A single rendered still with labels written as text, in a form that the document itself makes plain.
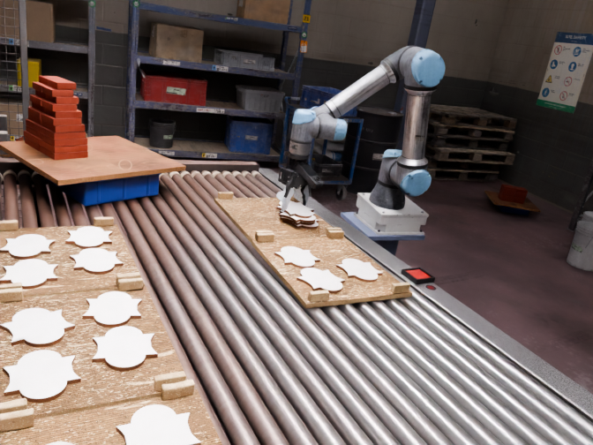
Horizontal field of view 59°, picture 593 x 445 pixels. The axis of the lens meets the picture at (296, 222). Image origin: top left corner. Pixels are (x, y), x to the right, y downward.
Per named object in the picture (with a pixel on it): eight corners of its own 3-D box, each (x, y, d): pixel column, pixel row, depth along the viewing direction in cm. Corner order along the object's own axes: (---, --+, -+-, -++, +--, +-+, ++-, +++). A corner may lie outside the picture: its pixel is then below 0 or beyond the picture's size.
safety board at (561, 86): (536, 104, 680) (558, 31, 649) (573, 114, 627) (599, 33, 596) (534, 104, 679) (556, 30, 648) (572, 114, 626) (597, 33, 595)
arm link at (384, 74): (406, 34, 198) (298, 109, 199) (419, 39, 188) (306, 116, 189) (417, 61, 204) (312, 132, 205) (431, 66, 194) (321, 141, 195)
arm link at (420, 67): (414, 184, 215) (429, 44, 190) (431, 198, 202) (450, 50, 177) (386, 186, 212) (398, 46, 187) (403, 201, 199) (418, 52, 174)
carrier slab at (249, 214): (293, 200, 222) (294, 197, 221) (342, 239, 188) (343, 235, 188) (213, 201, 206) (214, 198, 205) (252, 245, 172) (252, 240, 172)
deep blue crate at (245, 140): (262, 146, 658) (266, 117, 645) (270, 155, 622) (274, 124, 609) (223, 143, 643) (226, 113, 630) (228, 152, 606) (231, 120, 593)
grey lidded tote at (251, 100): (271, 107, 640) (274, 87, 631) (283, 113, 611) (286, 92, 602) (232, 104, 617) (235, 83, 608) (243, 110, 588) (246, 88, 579)
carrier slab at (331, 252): (342, 240, 187) (343, 236, 187) (411, 297, 153) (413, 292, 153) (251, 245, 172) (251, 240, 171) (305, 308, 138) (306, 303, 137)
